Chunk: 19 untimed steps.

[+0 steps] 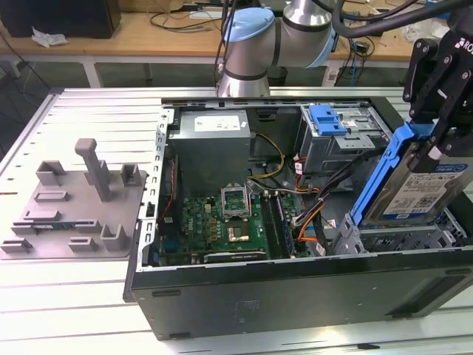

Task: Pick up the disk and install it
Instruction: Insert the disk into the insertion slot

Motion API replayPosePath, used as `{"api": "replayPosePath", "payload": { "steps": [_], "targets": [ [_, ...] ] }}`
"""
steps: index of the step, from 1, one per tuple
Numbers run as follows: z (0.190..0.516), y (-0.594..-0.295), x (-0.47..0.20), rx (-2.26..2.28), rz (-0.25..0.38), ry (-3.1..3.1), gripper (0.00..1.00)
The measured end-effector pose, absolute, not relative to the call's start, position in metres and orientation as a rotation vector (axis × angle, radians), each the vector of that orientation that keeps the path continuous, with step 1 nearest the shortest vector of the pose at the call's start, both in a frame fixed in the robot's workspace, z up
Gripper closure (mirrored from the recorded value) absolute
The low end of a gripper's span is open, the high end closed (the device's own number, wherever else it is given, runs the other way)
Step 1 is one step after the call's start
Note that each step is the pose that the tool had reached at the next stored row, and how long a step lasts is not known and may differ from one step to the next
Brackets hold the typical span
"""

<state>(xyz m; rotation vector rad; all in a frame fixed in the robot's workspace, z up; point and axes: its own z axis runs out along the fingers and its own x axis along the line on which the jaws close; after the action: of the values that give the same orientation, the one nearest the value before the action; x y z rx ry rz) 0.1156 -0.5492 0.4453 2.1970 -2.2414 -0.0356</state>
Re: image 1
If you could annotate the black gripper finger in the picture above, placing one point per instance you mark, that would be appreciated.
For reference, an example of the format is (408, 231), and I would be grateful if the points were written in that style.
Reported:
(421, 74)
(454, 122)

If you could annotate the hard disk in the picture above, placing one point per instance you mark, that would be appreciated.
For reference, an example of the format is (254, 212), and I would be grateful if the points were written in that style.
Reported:
(417, 192)

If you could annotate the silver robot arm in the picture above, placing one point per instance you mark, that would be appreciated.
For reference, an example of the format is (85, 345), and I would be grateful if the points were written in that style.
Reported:
(258, 44)

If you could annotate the metal disk bay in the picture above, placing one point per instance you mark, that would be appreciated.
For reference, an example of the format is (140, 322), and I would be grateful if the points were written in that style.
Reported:
(347, 236)

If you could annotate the white QR label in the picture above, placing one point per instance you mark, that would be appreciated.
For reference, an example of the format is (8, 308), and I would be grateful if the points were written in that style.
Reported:
(331, 77)

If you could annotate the metal optical drive cage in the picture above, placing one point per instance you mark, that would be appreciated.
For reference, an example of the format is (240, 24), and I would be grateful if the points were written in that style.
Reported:
(321, 155)

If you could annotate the black bin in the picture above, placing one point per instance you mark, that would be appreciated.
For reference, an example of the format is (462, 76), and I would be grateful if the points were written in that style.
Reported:
(277, 75)

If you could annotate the black RAM slots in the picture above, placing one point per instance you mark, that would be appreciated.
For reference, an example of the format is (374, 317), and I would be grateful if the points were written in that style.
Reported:
(271, 226)

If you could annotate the grey power supply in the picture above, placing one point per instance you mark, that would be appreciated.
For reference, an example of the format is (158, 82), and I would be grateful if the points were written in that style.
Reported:
(210, 155)

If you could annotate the CPU socket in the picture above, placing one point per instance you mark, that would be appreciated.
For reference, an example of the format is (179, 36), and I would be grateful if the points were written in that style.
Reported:
(238, 233)

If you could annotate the black graphics card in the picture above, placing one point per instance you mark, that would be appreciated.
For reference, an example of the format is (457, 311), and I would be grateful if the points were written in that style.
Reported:
(234, 257)

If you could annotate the green motherboard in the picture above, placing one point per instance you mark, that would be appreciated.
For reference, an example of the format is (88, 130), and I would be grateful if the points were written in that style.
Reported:
(201, 223)

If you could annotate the black PC case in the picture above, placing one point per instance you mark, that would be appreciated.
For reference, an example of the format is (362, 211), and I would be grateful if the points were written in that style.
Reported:
(258, 303)

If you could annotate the wooden desk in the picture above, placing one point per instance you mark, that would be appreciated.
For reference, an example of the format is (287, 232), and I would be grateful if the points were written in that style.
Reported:
(129, 40)

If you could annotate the large black box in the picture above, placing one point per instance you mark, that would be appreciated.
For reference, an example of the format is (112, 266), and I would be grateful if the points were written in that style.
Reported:
(85, 18)

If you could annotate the grey parts rack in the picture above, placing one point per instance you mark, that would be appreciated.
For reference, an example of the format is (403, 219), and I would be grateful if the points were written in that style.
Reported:
(92, 218)

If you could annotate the crumpled white plastic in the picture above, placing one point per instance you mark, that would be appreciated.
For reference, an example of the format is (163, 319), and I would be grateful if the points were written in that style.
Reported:
(48, 37)

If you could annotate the green RAM stick in holder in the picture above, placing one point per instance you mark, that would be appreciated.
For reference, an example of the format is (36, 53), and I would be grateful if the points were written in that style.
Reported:
(51, 226)

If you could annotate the blue plastic drive bracket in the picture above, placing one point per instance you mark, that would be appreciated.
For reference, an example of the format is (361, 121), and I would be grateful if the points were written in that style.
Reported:
(327, 122)

